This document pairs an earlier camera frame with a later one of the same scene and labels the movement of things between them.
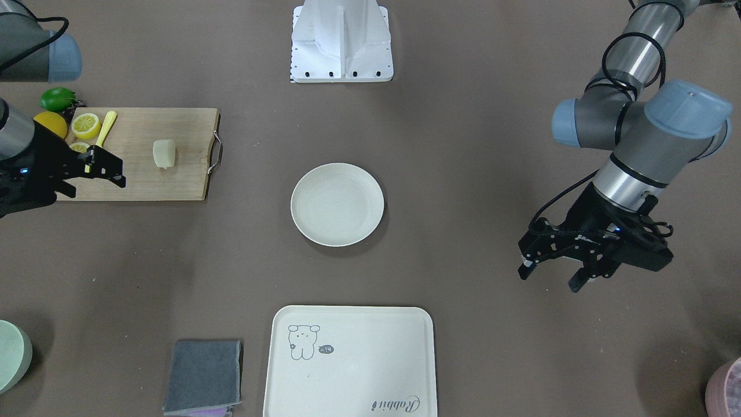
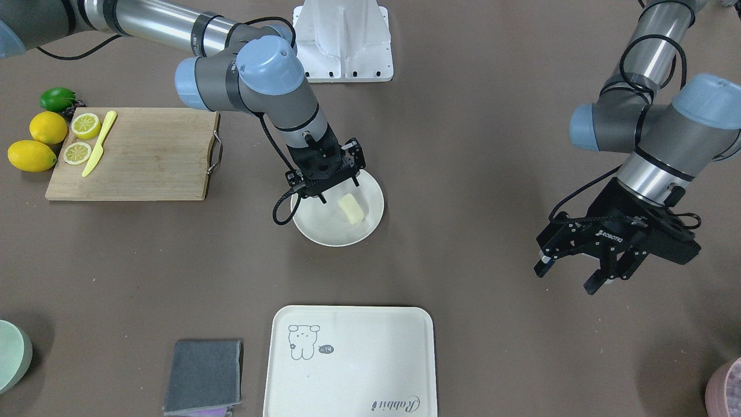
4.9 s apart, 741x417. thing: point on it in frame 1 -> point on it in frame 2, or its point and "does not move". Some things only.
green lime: x=57 y=99 does not move
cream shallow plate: x=334 y=204 does not move
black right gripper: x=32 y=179 -> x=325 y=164
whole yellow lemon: x=53 y=122 does not move
